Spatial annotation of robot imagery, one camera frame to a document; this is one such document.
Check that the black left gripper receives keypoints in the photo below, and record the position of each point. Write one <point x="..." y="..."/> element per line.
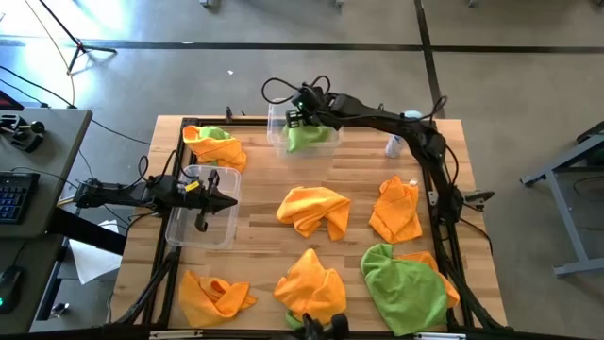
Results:
<point x="198" y="198"/>

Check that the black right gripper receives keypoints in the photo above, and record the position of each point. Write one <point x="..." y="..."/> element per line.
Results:
<point x="316" y="117"/>

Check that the orange microfiber towel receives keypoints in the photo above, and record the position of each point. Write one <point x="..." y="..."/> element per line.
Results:
<point x="396" y="212"/>
<point x="311" y="208"/>
<point x="311" y="288"/>
<point x="424" y="259"/>
<point x="203" y="302"/>
<point x="222" y="151"/>

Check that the large green microfiber towel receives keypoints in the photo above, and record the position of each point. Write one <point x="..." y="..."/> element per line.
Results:
<point x="406" y="293"/>

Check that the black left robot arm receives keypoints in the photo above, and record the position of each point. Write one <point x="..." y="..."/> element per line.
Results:
<point x="108" y="193"/>

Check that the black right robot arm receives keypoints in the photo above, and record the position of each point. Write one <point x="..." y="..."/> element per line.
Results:
<point x="377" y="118"/>

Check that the clear plastic bin white label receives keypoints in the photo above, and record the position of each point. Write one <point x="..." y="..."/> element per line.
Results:
<point x="189" y="236"/>

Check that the white spray bottle blue cap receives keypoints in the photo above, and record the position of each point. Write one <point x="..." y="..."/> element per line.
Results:
<point x="394" y="147"/>

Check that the black desk beam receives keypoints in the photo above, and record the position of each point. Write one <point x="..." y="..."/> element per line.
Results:
<point x="89" y="233"/>

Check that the silver corner plate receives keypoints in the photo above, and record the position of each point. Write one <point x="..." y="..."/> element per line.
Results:
<point x="432" y="197"/>

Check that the white paper sheet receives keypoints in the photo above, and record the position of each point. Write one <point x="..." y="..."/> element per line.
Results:
<point x="89" y="264"/>

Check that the light grey desk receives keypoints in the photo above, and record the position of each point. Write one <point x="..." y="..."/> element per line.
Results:
<point x="56" y="141"/>

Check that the small metal caster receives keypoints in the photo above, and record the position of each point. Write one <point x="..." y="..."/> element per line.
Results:
<point x="60" y="310"/>

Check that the black keyboard blue backlight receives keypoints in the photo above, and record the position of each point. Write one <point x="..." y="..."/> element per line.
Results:
<point x="16" y="198"/>

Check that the dark grey desk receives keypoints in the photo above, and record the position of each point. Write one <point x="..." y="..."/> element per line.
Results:
<point x="33" y="283"/>

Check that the black clamp device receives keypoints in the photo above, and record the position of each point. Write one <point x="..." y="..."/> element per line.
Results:
<point x="26" y="137"/>

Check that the black tripod stand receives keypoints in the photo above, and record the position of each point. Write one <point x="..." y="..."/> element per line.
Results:
<point x="78" y="43"/>

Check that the black computer mouse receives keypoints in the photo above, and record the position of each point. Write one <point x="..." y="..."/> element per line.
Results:
<point x="9" y="290"/>

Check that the red black box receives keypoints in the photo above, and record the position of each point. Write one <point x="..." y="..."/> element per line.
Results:
<point x="8" y="101"/>

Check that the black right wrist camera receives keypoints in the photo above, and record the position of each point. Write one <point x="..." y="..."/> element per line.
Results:
<point x="304" y="99"/>

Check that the black frame clamp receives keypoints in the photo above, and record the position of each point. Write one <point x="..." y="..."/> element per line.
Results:
<point x="380" y="107"/>
<point x="229" y="115"/>

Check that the black aluminium table frame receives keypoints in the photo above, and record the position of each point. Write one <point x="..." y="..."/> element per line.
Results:
<point x="245" y="122"/>

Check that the silver aluminium bracket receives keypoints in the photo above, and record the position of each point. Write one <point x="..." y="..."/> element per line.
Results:
<point x="174" y="334"/>
<point x="439" y="336"/>

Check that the grey metal table frame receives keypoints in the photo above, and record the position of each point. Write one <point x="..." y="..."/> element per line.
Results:
<point x="564" y="208"/>

